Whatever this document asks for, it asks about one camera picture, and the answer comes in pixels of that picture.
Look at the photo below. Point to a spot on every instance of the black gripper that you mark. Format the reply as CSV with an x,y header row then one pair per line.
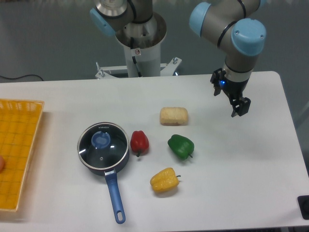
x,y
233,85

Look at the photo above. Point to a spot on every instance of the green bell pepper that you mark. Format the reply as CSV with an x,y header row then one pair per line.
x,y
181,146

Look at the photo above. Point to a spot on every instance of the black table edge device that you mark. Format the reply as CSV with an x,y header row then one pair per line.
x,y
303,202

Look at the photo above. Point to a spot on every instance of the red bell pepper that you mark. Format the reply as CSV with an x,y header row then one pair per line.
x,y
139,142

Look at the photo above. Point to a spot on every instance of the glass pot lid blue knob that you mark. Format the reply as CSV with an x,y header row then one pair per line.
x,y
104,146

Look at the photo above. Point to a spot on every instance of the yellow woven basket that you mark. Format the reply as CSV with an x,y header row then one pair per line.
x,y
19,122

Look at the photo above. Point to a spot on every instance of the yellow bell pepper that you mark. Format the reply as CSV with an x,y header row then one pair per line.
x,y
165,180

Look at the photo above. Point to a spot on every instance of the blue saucepan with handle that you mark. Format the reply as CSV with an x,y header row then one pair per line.
x,y
112,183

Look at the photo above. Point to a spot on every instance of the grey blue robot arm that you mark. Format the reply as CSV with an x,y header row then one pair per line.
x,y
227,25

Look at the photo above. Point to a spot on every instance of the beige bread loaf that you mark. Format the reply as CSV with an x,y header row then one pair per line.
x,y
173,116

